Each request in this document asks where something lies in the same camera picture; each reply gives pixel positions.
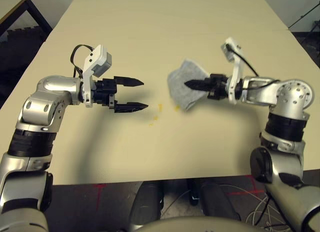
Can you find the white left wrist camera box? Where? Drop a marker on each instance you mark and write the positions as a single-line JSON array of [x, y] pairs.
[[97, 57]]

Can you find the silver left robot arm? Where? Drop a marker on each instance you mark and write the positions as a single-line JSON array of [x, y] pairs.
[[55, 84]]

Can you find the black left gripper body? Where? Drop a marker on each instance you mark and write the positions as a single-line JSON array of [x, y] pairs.
[[105, 92]]

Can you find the black-framed wooden side table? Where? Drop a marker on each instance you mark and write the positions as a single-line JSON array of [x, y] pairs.
[[15, 9]]

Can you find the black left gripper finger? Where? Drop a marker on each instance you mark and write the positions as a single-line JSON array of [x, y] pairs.
[[131, 107], [128, 82]]

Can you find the red tape floor cross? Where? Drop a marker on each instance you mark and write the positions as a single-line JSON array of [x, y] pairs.
[[100, 199]]

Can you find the black table leg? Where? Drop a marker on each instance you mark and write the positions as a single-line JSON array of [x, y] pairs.
[[193, 192]]

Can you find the black tripod stand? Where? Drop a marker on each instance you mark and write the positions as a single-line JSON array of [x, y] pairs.
[[303, 15]]

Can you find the black foam floor mats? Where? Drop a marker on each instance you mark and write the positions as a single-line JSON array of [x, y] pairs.
[[17, 54]]

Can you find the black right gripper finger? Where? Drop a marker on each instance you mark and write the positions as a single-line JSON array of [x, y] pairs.
[[200, 87], [200, 82]]

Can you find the grey left robot leg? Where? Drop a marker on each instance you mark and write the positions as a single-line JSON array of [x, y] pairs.
[[146, 204]]

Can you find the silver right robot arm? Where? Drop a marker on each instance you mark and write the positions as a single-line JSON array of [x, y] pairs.
[[292, 92]]

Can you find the yellow liquid spot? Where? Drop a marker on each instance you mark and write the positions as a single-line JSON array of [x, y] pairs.
[[156, 117], [160, 107], [177, 107]]

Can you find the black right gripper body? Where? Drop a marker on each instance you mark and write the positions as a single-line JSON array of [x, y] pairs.
[[218, 87]]

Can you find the grey robot torso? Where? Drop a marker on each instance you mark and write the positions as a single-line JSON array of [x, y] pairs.
[[212, 224]]

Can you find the grey rag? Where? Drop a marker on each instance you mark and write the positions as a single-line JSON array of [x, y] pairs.
[[185, 72]]

